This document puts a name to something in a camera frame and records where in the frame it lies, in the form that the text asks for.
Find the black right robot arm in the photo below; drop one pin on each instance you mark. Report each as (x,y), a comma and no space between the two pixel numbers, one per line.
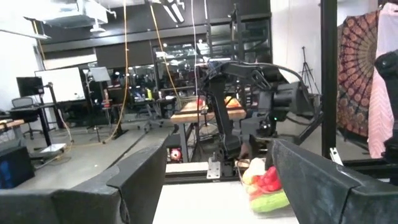
(222,112)

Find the silver metal bracket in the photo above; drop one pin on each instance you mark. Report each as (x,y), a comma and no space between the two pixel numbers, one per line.
(214,169)

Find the black equipment column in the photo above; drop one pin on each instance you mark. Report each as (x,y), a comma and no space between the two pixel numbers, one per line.
(392,93)

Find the mandala pattern tapestry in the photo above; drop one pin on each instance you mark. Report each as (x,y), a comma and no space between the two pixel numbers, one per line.
(357,77)

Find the computer with red light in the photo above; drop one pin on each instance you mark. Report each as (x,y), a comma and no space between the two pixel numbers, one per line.
(175,154)

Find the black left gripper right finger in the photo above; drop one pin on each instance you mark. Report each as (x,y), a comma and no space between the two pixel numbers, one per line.
(335,202)

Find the wooden top table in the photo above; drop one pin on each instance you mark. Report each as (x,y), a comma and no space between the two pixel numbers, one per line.
(192,116)

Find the clear plastic basket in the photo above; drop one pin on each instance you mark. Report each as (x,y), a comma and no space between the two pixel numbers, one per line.
(244,186)

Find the pale yellow vegetable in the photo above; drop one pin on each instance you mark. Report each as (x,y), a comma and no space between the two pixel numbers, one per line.
(253,168)

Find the black computer monitor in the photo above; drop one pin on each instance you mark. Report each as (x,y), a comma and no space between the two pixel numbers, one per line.
(29,86)

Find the pink striped cloth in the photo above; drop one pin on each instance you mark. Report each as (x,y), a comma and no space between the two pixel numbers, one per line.
(379,118)

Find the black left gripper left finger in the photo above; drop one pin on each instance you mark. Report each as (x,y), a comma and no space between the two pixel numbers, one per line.
(93,205)

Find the black vertical frame post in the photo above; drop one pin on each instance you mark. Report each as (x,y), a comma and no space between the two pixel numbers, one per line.
(329,77)

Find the black mesh office chair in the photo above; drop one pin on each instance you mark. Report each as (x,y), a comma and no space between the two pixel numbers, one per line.
(23,104)

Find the black standing desk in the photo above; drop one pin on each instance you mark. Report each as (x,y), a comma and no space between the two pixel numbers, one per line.
(43,124)

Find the black tripod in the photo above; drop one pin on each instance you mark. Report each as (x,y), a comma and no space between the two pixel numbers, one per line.
(306,67)

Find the white whiteboard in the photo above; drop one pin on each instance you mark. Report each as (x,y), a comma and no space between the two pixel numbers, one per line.
(60,84)

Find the red bell pepper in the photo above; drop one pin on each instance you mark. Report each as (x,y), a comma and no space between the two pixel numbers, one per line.
(274,186)
(270,175)

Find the black box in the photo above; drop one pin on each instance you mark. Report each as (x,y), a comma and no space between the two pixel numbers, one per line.
(15,168)

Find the green squash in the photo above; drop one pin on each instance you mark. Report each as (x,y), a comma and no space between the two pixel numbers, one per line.
(269,202)

